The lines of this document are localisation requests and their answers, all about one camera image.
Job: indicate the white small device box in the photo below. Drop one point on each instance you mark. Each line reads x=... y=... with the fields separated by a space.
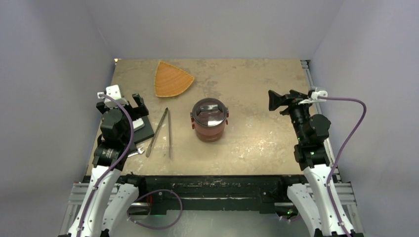
x=138 y=124

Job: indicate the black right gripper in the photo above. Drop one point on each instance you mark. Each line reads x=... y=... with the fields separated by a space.
x=292 y=99

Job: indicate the woven bamboo basket tray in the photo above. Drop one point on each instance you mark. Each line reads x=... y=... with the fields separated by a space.
x=170 y=80

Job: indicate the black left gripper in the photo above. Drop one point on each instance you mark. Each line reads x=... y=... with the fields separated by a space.
x=140 y=110

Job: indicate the dark red steel lunch pot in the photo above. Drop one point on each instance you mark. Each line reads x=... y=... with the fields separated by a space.
x=209 y=138

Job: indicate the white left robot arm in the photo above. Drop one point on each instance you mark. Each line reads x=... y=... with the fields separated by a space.
x=99 y=215

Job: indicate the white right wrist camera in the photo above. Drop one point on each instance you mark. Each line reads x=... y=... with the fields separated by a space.
x=315 y=95

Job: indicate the glass lid with red clasp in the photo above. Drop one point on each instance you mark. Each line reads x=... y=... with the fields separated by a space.
x=209 y=113

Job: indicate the steel wrench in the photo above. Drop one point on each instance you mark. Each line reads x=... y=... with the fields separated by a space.
x=139 y=151

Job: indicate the black network switch box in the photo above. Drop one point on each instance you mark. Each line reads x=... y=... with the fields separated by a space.
x=142 y=134

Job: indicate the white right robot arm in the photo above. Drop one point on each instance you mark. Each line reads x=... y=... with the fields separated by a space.
x=322 y=213

